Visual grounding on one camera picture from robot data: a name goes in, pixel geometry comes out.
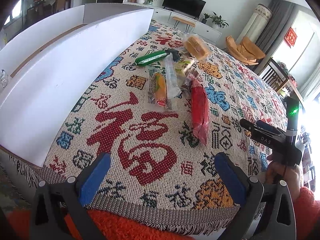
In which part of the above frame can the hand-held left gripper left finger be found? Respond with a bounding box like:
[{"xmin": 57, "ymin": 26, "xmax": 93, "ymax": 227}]
[{"xmin": 30, "ymin": 152, "xmax": 112, "ymax": 240}]

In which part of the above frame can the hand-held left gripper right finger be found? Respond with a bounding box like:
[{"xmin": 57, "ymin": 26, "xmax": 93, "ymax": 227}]
[{"xmin": 214, "ymin": 152, "xmax": 297, "ymax": 240}]

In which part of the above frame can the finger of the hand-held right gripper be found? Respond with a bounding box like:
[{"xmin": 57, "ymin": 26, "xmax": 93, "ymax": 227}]
[
  {"xmin": 255, "ymin": 119, "xmax": 284, "ymax": 134},
  {"xmin": 239, "ymin": 118, "xmax": 258, "ymax": 138}
]

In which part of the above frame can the long red snack packet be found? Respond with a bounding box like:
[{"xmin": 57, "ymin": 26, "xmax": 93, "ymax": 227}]
[{"xmin": 190, "ymin": 79, "xmax": 210, "ymax": 145}]

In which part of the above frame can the pale green cracker packet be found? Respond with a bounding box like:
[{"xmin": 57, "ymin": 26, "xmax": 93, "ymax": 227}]
[{"xmin": 174, "ymin": 56, "xmax": 195, "ymax": 77}]

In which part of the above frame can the long clear snack packet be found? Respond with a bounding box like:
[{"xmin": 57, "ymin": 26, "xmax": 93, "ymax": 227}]
[{"xmin": 164, "ymin": 54, "xmax": 182, "ymax": 99}]

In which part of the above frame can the bagged sliced bread loaf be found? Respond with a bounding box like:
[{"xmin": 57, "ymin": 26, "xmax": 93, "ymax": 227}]
[{"xmin": 180, "ymin": 33, "xmax": 212, "ymax": 62}]

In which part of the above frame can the yellow corn sausage packet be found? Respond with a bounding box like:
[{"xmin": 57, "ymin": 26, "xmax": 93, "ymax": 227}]
[{"xmin": 144, "ymin": 66, "xmax": 177, "ymax": 113}]

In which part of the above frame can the small dark snack packet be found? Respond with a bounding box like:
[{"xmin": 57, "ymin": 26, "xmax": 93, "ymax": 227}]
[{"xmin": 167, "ymin": 49, "xmax": 184, "ymax": 62}]

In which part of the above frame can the large white cardboard box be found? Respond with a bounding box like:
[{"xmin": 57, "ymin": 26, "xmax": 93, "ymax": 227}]
[{"xmin": 0, "ymin": 3, "xmax": 155, "ymax": 168}]

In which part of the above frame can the green snack packet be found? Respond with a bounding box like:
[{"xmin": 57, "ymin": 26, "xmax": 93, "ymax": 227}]
[{"xmin": 135, "ymin": 50, "xmax": 168, "ymax": 67}]

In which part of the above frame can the person's right forearm orange sleeve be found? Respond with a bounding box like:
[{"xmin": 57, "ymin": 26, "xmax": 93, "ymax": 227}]
[{"xmin": 292, "ymin": 186, "xmax": 320, "ymax": 240}]

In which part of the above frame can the person's right hand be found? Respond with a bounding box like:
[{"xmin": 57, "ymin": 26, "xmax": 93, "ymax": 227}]
[{"xmin": 265, "ymin": 154, "xmax": 302, "ymax": 202}]

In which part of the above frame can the dark wooden chair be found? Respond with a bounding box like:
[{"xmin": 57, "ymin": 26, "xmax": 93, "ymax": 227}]
[{"xmin": 257, "ymin": 57, "xmax": 290, "ymax": 93}]

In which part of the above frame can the printed woven blanket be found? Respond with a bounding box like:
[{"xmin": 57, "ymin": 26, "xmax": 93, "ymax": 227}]
[{"xmin": 10, "ymin": 21, "xmax": 292, "ymax": 236}]

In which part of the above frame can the orange fluffy garment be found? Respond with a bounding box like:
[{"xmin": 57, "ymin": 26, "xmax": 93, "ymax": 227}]
[{"xmin": 5, "ymin": 208, "xmax": 197, "ymax": 240}]

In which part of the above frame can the orange cushioned lounge chair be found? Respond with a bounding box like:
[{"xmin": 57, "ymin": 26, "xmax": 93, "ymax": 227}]
[{"xmin": 226, "ymin": 35, "xmax": 266, "ymax": 66}]

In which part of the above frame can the white television cabinet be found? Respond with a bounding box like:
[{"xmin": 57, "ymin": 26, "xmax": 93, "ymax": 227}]
[{"xmin": 122, "ymin": 2, "xmax": 222, "ymax": 44}]

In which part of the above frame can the covered standing air conditioner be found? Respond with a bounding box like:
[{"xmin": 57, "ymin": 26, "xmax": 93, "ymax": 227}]
[{"xmin": 236, "ymin": 4, "xmax": 273, "ymax": 48}]

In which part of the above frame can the grey curtain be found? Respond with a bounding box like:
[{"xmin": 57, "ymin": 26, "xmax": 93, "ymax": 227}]
[{"xmin": 255, "ymin": 0, "xmax": 295, "ymax": 53}]

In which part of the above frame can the large potted green plant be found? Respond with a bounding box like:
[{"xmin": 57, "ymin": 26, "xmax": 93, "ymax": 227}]
[{"xmin": 209, "ymin": 12, "xmax": 229, "ymax": 30}]

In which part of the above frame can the wooden stool with metal legs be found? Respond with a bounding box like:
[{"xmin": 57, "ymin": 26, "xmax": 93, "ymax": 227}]
[{"xmin": 172, "ymin": 16, "xmax": 196, "ymax": 30}]

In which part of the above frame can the black flat television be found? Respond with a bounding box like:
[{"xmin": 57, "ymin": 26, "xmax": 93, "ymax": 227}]
[{"xmin": 162, "ymin": 0, "xmax": 207, "ymax": 18}]

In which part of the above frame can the bright window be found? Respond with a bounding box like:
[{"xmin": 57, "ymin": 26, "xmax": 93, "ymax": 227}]
[{"xmin": 11, "ymin": 0, "xmax": 23, "ymax": 18}]

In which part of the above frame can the red wall hanging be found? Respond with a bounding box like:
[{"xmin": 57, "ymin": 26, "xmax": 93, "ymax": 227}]
[{"xmin": 284, "ymin": 27, "xmax": 297, "ymax": 48}]

